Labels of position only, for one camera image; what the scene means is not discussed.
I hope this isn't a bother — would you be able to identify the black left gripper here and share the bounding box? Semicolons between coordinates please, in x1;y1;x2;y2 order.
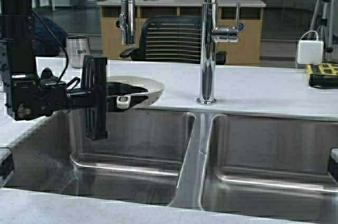
66;55;148;140

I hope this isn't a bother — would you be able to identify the white frying pan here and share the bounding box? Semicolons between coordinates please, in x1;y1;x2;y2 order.
106;76;165;112

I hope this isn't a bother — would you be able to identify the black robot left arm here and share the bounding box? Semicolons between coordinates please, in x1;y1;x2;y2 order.
1;0;148;141

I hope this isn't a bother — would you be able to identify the stainless steel tumbler cup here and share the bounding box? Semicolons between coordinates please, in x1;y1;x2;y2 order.
67;35;91;69

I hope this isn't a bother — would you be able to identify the black office chair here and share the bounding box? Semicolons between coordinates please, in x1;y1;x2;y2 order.
119;15;228;65

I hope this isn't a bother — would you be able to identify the chrome kitchen faucet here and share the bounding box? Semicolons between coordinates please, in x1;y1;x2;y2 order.
119;0;240;106

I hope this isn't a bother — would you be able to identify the wooden shelf counter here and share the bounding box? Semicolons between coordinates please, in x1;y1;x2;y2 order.
98;0;266;66

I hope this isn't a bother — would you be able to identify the stainless steel double sink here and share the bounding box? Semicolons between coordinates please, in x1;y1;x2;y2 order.
6;109;337;223

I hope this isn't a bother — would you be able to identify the white power adapter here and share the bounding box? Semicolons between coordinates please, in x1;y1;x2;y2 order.
295;30;324;65

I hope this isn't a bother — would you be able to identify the yellow black power strip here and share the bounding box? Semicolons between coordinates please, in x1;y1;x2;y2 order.
305;62;337;89

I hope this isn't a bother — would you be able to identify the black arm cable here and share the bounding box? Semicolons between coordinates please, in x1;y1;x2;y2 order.
31;10;81;90

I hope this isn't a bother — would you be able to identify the grey camera tripod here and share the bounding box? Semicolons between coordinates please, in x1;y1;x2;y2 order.
309;0;335;57

